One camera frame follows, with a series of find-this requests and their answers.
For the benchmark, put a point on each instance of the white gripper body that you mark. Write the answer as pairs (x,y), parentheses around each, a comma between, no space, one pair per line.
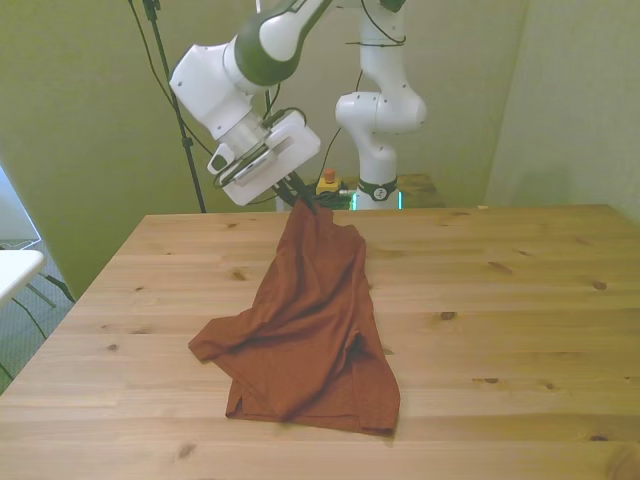
(295,145)

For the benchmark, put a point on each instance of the white panel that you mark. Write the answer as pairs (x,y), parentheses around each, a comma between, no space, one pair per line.
(12,215)

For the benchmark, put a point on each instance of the yellow emergency stop button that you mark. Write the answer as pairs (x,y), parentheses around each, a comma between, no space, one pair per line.
(327,186)

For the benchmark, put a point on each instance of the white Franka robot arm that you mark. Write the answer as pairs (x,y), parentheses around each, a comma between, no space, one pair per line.
(385,105)

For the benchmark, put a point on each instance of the black tripod stand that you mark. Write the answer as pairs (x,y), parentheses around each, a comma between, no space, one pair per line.
(193,165)

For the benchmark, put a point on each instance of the rust orange shorts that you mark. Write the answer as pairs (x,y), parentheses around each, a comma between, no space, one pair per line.
(310,325)

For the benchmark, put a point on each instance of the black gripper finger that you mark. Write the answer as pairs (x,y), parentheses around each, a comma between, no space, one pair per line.
(286,194)
(305,195)

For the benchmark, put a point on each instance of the white folding table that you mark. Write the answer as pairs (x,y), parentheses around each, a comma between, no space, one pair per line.
(17,270)

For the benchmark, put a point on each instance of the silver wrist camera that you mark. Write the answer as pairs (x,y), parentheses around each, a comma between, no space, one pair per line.
(257,164)

